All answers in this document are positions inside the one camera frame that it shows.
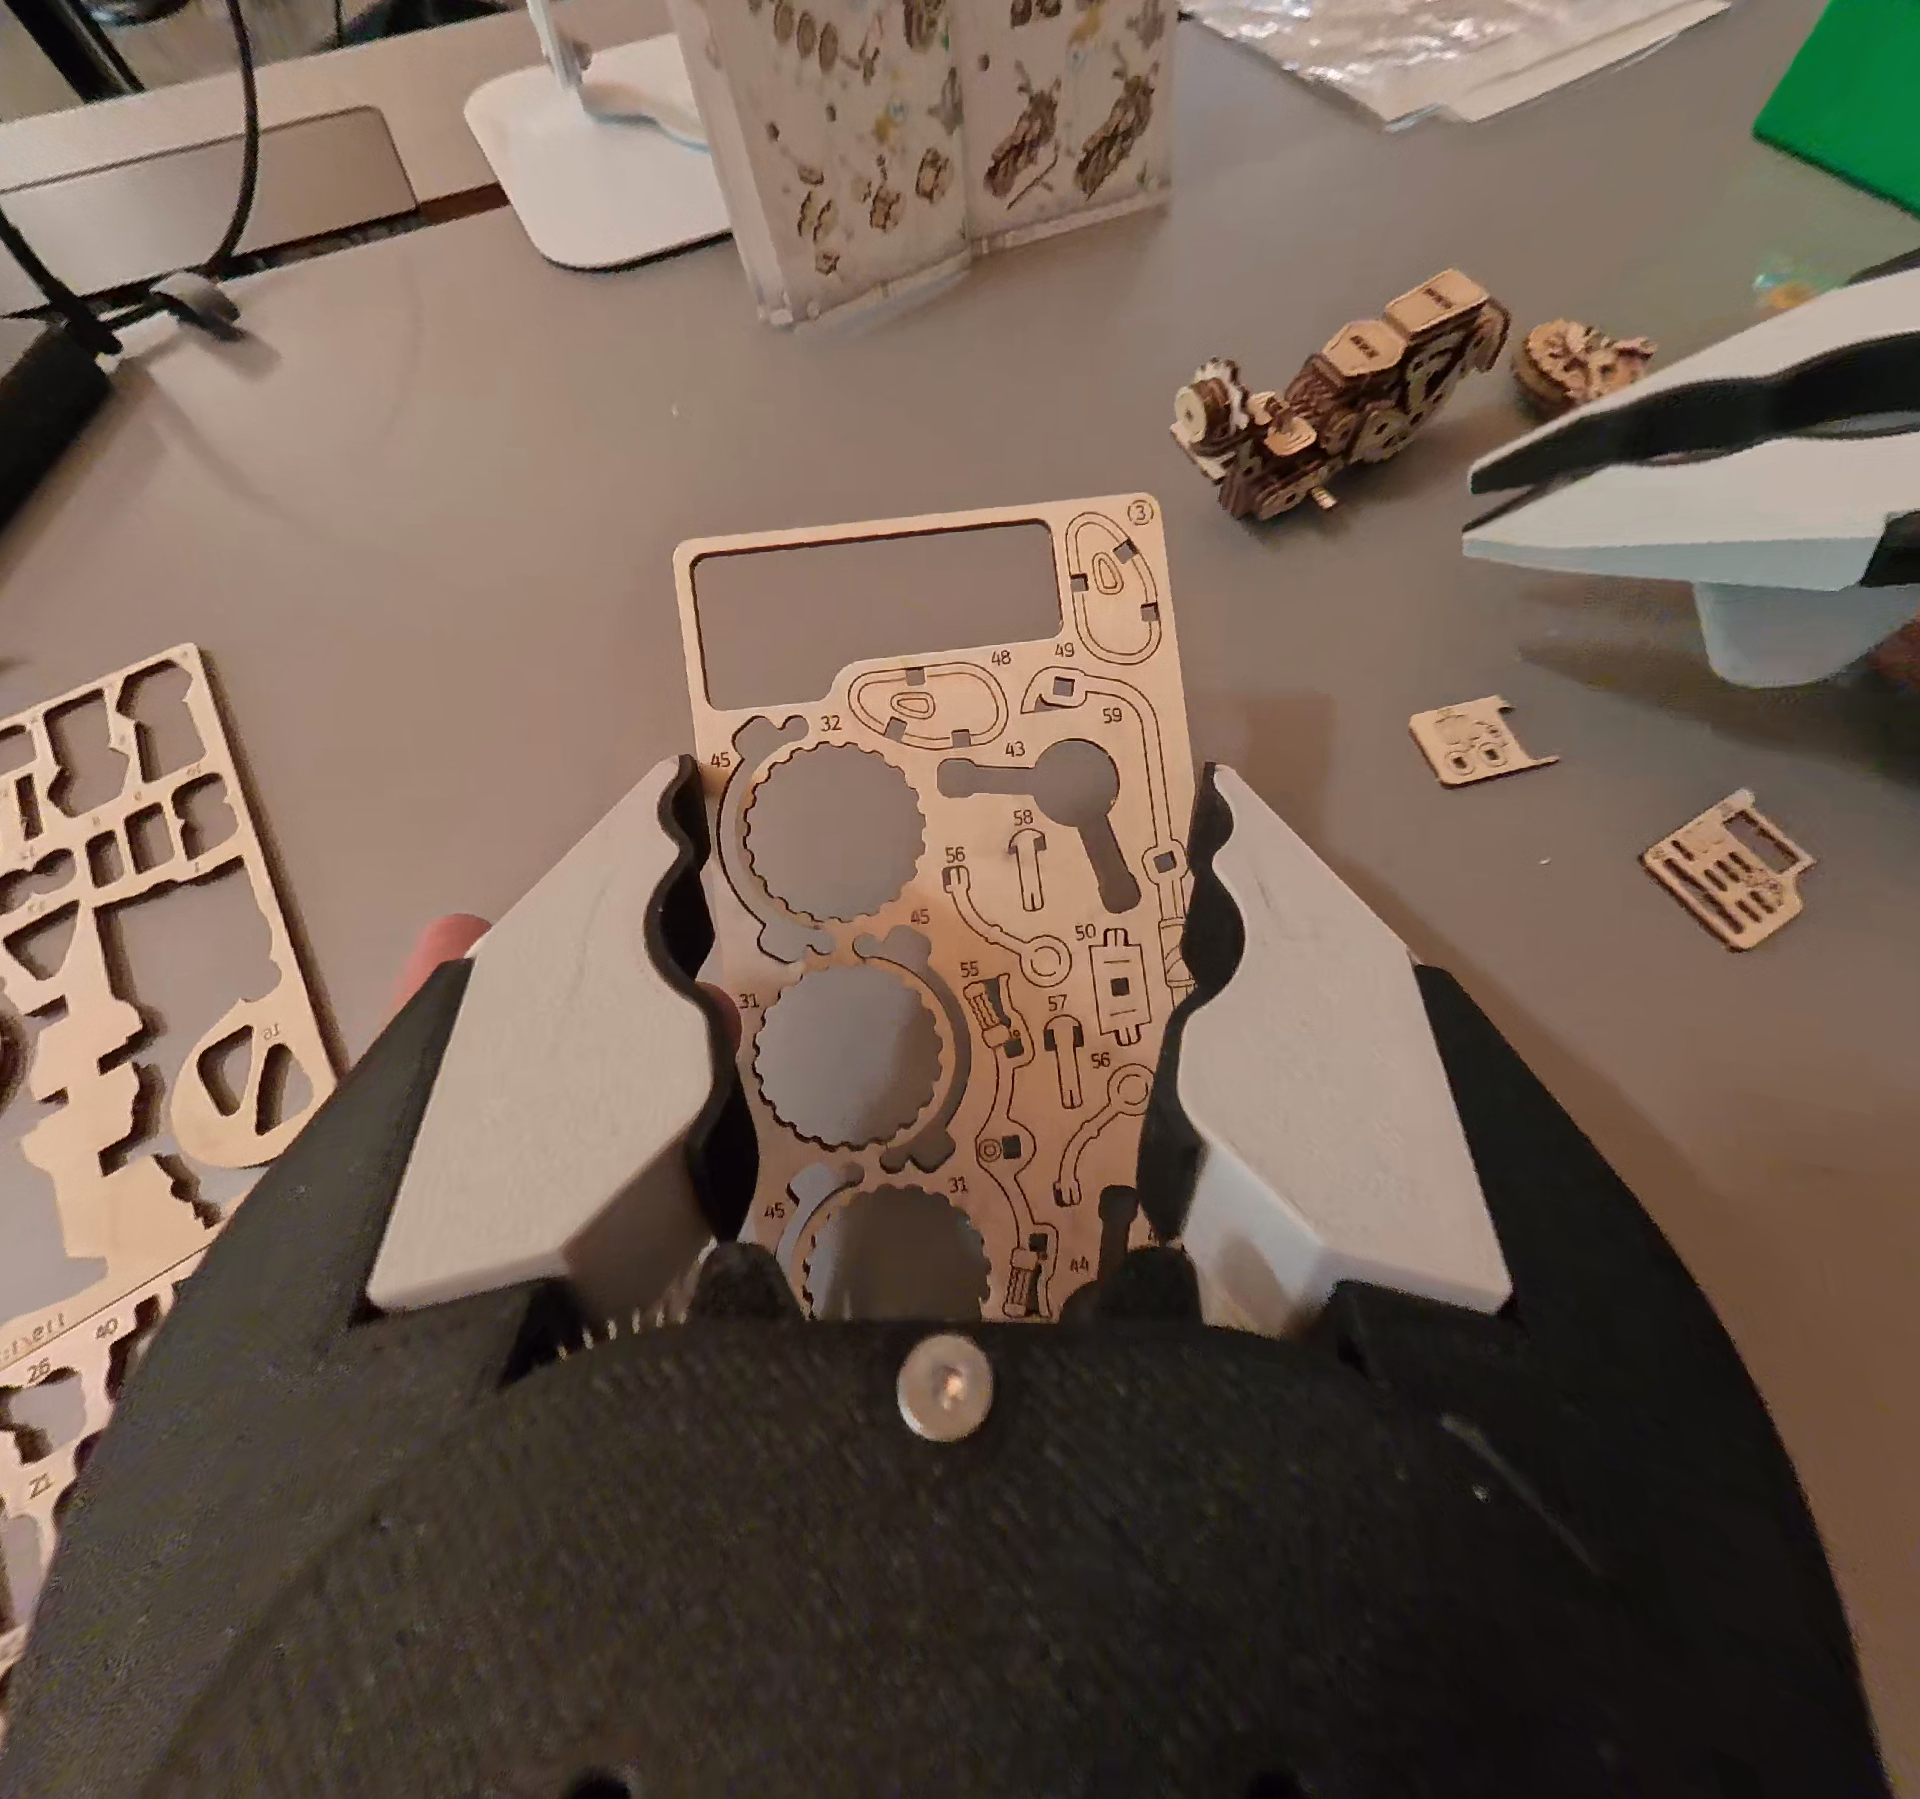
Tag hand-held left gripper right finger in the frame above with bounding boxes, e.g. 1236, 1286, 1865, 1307
1135, 761, 1517, 1339

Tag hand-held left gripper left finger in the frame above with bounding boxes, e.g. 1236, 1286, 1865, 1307
363, 752, 756, 1313

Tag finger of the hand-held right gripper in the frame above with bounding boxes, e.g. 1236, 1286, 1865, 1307
1459, 430, 1920, 688
1467, 268, 1920, 499

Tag wooden puzzle parts sheet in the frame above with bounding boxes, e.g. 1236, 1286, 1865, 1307
673, 493, 1201, 1327

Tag grey desk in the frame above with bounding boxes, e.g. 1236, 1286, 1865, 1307
0, 0, 1920, 1799

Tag person's left hand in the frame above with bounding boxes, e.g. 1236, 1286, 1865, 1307
385, 912, 497, 1032

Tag small wooden wheel assembly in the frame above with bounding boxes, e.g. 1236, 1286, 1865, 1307
1513, 317, 1655, 416

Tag small wooden piece round holes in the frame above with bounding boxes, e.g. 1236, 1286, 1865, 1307
1410, 696, 1557, 789

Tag green plastic bin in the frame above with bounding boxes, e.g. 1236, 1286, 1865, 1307
1751, 0, 1920, 227

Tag small slotted wooden piece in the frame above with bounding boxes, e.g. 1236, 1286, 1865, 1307
1638, 789, 1816, 953

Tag wooden model motorcycle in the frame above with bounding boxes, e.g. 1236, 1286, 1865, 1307
1174, 268, 1514, 523

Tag wooden sheet large cutouts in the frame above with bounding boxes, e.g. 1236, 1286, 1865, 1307
0, 643, 341, 1284

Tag wooden sheet small cutouts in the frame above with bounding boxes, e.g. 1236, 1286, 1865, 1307
0, 1250, 225, 1680

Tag printed instruction booklet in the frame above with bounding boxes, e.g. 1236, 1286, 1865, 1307
629, 0, 1187, 331

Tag white lamp base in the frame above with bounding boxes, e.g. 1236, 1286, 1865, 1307
465, 0, 737, 274

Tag black cable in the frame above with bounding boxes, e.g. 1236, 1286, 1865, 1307
0, 0, 268, 338

